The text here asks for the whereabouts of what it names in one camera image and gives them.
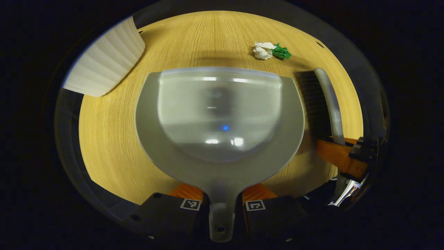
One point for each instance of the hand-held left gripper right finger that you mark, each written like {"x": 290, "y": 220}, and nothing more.
{"x": 274, "y": 217}

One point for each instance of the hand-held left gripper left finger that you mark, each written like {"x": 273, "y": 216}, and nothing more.
{"x": 163, "y": 215}

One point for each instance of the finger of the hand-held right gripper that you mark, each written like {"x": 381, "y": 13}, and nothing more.
{"x": 338, "y": 156}
{"x": 364, "y": 149}

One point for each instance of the small grey broom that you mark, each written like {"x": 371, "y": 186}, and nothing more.
{"x": 329, "y": 104}

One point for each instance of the grey plastic dustpan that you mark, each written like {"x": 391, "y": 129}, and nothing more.
{"x": 222, "y": 114}

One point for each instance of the green paper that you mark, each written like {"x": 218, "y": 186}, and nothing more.
{"x": 281, "y": 52}

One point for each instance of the white paper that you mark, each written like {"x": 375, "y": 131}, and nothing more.
{"x": 262, "y": 50}

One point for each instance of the white ribbed garbage bin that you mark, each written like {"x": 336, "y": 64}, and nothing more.
{"x": 104, "y": 59}

